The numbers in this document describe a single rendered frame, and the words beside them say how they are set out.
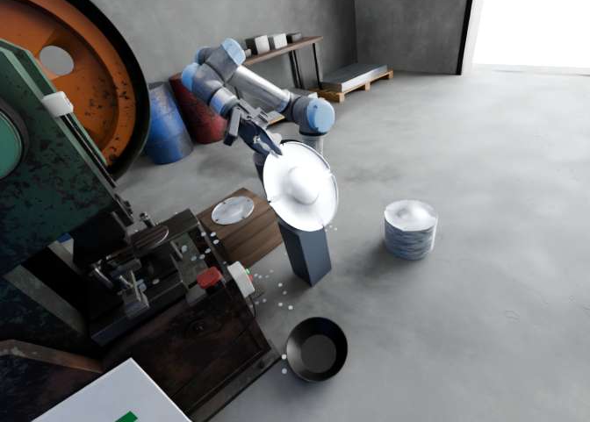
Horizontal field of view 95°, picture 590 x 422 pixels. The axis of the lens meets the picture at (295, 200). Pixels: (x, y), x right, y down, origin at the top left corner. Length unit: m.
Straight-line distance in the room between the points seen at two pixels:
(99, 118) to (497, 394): 1.95
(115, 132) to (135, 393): 0.98
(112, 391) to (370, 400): 0.98
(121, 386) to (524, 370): 1.54
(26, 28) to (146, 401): 1.32
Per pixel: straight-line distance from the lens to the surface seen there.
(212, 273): 0.94
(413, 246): 1.75
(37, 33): 1.38
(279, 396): 1.51
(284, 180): 0.81
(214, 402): 1.58
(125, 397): 1.24
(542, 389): 1.63
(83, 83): 1.38
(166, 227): 1.19
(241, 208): 1.85
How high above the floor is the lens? 1.41
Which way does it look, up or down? 37 degrees down
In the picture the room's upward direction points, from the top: 14 degrees counter-clockwise
